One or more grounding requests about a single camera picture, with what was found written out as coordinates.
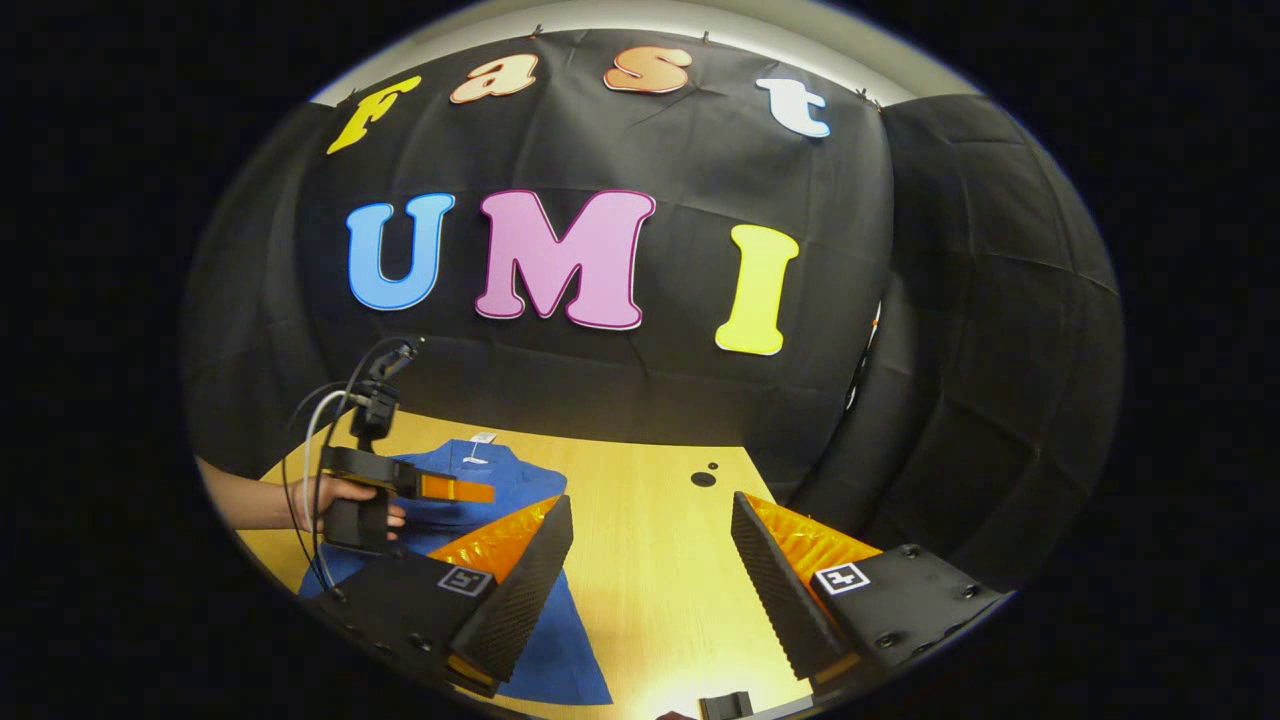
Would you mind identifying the blue button shirt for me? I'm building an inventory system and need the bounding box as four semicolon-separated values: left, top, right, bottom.
298;438;613;706

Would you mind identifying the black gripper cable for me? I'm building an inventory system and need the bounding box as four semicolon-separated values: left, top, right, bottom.
280;338;403;601

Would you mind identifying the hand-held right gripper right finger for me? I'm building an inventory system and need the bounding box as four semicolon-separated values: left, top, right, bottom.
730;490;1009;691

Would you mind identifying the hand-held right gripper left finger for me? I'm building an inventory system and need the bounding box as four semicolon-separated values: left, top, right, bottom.
300;493;576;699

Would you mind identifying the black backdrop cloth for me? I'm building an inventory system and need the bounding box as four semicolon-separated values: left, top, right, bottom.
185;25;1126;591

